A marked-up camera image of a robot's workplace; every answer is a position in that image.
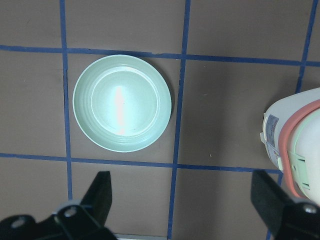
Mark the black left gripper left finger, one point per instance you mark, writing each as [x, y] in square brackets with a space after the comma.
[86, 220]

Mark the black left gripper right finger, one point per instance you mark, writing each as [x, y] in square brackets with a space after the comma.
[286, 218]

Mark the white rice cooker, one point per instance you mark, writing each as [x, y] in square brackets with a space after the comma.
[291, 135]

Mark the green plate left side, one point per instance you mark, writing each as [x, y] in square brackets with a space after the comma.
[122, 103]

